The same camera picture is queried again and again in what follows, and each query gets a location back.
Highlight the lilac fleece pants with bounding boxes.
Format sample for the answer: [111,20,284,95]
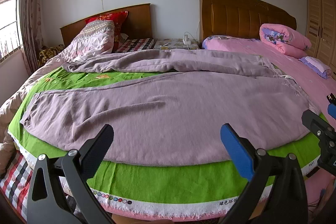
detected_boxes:
[20,50,321,166]

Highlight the pink bed sheet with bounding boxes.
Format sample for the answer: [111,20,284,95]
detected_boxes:
[202,36,335,220]

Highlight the small purple pillow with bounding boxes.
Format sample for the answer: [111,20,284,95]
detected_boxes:
[299,56,331,79]

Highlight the red plaid bed sheet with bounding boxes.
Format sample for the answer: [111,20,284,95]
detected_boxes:
[1,151,33,221]

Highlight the folded pink floral quilt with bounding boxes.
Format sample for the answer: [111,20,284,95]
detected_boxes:
[259,23,311,59]

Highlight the beige wooden wardrobe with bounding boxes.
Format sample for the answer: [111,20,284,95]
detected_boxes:
[306,0,336,79]

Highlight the green cartoon blanket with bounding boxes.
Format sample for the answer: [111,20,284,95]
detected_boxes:
[9,68,319,214]

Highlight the yellow brown patterned cloth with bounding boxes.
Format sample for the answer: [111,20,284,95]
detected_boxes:
[38,44,65,67]

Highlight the right brown padded headboard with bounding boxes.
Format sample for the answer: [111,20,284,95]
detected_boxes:
[199,0,297,42]

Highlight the barred window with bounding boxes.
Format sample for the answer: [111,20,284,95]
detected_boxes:
[0,0,23,63]

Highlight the pink satin quilt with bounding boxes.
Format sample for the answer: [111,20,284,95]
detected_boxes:
[0,20,116,175]

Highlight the white power strip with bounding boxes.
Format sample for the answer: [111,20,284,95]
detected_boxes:
[183,32,192,46]

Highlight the floral covered nightstand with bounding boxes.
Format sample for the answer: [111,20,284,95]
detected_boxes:
[153,39,199,50]

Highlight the red embroidered pillow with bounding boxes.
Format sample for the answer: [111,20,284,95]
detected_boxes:
[85,11,129,52]

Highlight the left wooden headboard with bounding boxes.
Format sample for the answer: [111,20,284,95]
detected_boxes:
[60,3,153,47]

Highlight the patterned brown curtain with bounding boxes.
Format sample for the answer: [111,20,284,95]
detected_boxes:
[19,0,43,74]

